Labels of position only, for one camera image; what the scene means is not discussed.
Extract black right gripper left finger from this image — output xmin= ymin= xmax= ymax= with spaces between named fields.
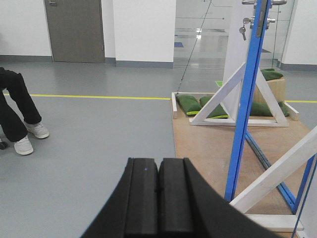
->
xmin=82 ymin=158 xmax=158 ymax=238

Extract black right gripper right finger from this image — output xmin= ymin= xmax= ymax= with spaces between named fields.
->
xmin=158 ymin=158 xmax=279 ymax=238

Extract grey brown room door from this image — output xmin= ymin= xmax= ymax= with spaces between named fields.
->
xmin=44 ymin=0 xmax=105 ymax=63

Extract blue door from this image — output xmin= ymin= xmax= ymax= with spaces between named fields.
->
xmin=224 ymin=0 xmax=271 ymax=202

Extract wooden plywood platform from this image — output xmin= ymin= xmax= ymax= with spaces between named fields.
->
xmin=170 ymin=92 xmax=317 ymax=234

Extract white wooden front brace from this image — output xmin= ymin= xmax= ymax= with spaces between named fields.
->
xmin=230 ymin=128 xmax=317 ymax=234

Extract green sandbag far left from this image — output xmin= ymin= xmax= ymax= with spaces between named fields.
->
xmin=177 ymin=95 xmax=202 ymax=117

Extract green sandbag right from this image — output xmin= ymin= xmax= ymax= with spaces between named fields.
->
xmin=250 ymin=102 xmax=289 ymax=117

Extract white sneaker far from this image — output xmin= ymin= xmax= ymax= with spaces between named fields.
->
xmin=25 ymin=122 xmax=50 ymax=139

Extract white sneaker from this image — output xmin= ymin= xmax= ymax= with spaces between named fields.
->
xmin=14 ymin=135 xmax=33 ymax=156
xmin=25 ymin=122 xmax=50 ymax=139

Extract white sneaker near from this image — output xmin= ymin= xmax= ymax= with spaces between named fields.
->
xmin=14 ymin=135 xmax=33 ymax=156

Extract person black trouser legs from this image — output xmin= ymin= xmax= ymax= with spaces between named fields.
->
xmin=0 ymin=66 xmax=42 ymax=143

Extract wooden box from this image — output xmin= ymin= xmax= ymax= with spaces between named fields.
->
xmin=253 ymin=77 xmax=286 ymax=103

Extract green sandbag on box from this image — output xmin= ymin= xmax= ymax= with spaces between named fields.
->
xmin=261 ymin=68 xmax=284 ymax=81

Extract keys in lock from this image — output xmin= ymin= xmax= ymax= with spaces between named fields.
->
xmin=239 ymin=17 xmax=251 ymax=41

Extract white wooden support frame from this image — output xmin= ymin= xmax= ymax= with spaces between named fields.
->
xmin=189 ymin=63 xmax=289 ymax=127

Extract white wooden edge rail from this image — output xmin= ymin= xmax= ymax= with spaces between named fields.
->
xmin=171 ymin=92 xmax=178 ymax=119

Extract white wall panel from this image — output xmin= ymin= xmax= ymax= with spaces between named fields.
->
xmin=222 ymin=0 xmax=254 ymax=119

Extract black thin cable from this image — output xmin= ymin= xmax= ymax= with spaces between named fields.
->
xmin=176 ymin=0 xmax=213 ymax=93

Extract silver door handle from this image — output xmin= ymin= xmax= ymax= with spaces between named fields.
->
xmin=242 ymin=0 xmax=287 ymax=5

